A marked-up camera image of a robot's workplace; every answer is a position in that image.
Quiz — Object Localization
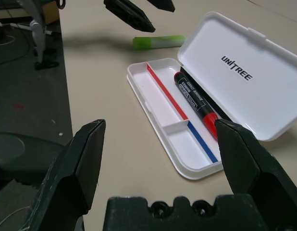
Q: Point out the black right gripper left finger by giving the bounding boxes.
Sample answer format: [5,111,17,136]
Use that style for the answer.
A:
[23,119,106,231]

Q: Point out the white plastic pencil case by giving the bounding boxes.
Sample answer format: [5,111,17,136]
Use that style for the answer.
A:
[126,11,297,180]

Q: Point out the brown cardboard box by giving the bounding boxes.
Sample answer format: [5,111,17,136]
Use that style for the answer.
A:
[41,0,60,25]

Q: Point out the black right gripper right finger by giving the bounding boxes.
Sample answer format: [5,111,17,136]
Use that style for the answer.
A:
[214,119,297,231]

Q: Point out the green highlighter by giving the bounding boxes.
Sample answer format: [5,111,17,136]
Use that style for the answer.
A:
[133,35,186,51]

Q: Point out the white pole black base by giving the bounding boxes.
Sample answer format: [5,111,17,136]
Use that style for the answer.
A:
[29,20,60,70]

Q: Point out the black marker red cap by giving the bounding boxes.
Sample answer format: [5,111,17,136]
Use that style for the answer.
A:
[173,71,220,141]

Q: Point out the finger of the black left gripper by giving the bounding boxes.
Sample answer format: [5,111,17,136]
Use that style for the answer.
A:
[103,0,156,33]
[147,0,175,13]

